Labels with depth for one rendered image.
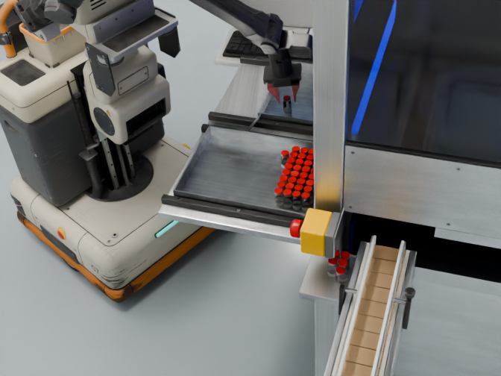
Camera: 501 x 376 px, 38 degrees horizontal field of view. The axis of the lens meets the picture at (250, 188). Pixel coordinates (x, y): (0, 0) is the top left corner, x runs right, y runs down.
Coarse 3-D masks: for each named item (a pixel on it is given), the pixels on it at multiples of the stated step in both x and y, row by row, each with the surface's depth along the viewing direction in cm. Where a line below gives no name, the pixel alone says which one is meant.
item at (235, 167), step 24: (216, 144) 197; (240, 144) 196; (264, 144) 195; (288, 144) 193; (312, 144) 190; (192, 168) 190; (216, 168) 190; (240, 168) 189; (264, 168) 189; (192, 192) 179; (216, 192) 183; (240, 192) 183; (264, 192) 182; (288, 216) 173
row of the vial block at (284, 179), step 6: (294, 150) 186; (294, 156) 184; (288, 162) 183; (294, 162) 183; (288, 168) 181; (288, 174) 180; (282, 180) 178; (288, 180) 181; (282, 186) 177; (276, 192) 175; (282, 192) 176; (276, 198) 177; (282, 198) 177; (276, 204) 178; (282, 204) 178
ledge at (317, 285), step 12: (312, 264) 165; (324, 264) 165; (312, 276) 162; (324, 276) 162; (348, 276) 162; (300, 288) 160; (312, 288) 160; (324, 288) 160; (336, 288) 160; (312, 300) 160; (324, 300) 158; (336, 300) 157
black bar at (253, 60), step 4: (244, 56) 223; (248, 56) 223; (240, 60) 223; (244, 60) 223; (248, 60) 222; (252, 60) 222; (256, 60) 221; (260, 60) 221; (264, 60) 220; (268, 60) 220; (252, 64) 223; (256, 64) 222; (260, 64) 222; (264, 64) 221; (268, 64) 221
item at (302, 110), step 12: (312, 72) 217; (300, 84) 214; (312, 84) 213; (300, 96) 209; (312, 96) 209; (264, 108) 205; (276, 108) 206; (300, 108) 205; (312, 108) 205; (276, 120) 200; (288, 120) 198; (300, 120) 197; (312, 120) 196
